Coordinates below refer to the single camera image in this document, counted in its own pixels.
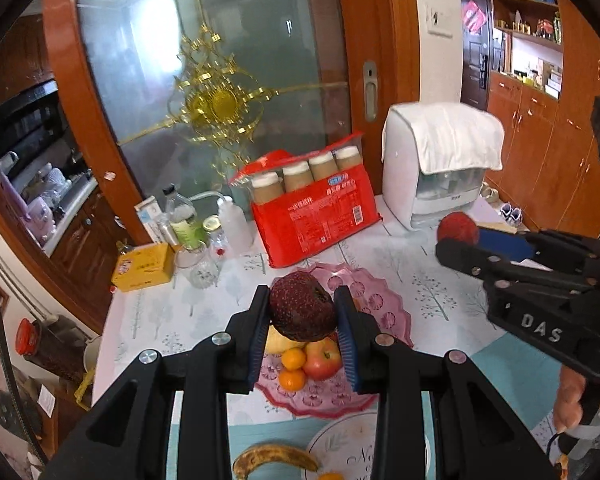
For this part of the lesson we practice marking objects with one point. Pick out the white carton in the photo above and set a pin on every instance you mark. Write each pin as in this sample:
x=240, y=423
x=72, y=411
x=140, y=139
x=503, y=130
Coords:
x=147, y=212

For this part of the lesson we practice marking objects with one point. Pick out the black electric device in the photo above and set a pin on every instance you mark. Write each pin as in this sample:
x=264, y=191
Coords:
x=17, y=415

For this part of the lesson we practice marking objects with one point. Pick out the person's right hand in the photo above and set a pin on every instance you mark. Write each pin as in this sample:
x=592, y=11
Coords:
x=570, y=400

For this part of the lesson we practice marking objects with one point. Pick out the white plastic bottle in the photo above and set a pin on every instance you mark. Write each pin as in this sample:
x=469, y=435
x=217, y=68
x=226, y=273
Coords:
x=234, y=227

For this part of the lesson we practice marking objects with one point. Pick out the spotted yellow banana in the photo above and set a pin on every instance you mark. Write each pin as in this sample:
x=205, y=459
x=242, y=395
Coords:
x=272, y=460

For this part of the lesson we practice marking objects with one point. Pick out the yellow-brown pear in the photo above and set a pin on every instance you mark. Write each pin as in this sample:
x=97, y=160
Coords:
x=278, y=342

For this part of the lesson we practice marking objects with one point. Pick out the red pack of paper cups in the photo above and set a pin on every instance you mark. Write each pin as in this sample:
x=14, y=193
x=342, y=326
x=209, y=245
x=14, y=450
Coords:
x=315, y=220

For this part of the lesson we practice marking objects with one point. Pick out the clear plastic bottle green label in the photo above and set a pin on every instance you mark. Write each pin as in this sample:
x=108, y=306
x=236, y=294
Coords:
x=184, y=225

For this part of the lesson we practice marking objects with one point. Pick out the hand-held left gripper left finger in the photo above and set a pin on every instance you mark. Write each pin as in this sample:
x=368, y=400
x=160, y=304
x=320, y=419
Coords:
x=257, y=342

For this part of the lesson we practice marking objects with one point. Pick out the pink glass fruit bowl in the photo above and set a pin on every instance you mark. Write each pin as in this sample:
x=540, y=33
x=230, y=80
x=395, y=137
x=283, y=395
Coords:
x=380, y=305

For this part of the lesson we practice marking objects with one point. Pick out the wooden framed glass door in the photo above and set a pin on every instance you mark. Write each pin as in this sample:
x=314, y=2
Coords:
x=280, y=20

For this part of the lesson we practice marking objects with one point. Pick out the yellow cardboard box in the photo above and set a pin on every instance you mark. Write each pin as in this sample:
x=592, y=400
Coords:
x=145, y=266

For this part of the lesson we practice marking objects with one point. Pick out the wooden storage cabinet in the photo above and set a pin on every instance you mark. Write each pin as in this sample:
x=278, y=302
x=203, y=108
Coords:
x=555, y=135

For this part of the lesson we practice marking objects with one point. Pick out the red door decoration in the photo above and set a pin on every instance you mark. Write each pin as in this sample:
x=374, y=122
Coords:
x=473, y=16

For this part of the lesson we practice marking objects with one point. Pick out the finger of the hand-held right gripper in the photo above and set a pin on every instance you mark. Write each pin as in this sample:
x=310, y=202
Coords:
x=480, y=265
x=505, y=245

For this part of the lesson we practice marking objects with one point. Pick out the small glass jar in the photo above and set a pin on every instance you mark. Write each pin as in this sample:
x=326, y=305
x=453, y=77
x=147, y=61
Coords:
x=213, y=235

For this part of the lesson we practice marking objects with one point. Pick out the pair of sneakers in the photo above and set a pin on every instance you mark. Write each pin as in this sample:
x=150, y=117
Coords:
x=512, y=213

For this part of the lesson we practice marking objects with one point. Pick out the small orange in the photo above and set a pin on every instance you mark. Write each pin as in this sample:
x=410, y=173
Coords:
x=294, y=359
x=330, y=476
x=292, y=380

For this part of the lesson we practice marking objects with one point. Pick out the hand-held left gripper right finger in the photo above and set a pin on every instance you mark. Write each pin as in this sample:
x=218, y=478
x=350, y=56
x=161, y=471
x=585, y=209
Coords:
x=346, y=345

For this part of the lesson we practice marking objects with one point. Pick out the white bucket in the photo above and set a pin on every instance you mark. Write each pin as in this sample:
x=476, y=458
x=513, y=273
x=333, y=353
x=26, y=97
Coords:
x=91, y=355

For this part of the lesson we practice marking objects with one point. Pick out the red apple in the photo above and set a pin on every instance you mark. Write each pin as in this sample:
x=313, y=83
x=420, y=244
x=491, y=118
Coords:
x=322, y=360

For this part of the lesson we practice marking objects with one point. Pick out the dark avocado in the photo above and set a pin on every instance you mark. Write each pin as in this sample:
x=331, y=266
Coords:
x=302, y=305

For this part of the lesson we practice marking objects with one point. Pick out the white countertop appliance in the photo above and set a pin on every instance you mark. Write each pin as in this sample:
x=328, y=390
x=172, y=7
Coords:
x=430, y=195

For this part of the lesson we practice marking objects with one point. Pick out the silver metal can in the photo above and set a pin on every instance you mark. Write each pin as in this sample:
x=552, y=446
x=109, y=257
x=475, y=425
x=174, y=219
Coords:
x=166, y=232

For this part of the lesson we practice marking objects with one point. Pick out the clear drinking glass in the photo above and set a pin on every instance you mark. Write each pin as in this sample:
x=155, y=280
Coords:
x=204, y=267
x=184, y=259

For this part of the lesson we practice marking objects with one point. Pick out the red lychee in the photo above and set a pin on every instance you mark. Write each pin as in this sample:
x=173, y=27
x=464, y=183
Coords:
x=457, y=227

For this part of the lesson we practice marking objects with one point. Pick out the dark entry door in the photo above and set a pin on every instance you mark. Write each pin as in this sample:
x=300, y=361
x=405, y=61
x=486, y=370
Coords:
x=475, y=70

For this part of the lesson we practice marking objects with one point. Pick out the white wall switch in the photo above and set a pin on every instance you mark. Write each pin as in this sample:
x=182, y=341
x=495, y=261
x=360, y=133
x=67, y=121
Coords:
x=439, y=20

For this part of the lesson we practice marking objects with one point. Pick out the white towel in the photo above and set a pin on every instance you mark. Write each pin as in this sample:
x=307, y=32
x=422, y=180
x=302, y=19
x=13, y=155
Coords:
x=455, y=130

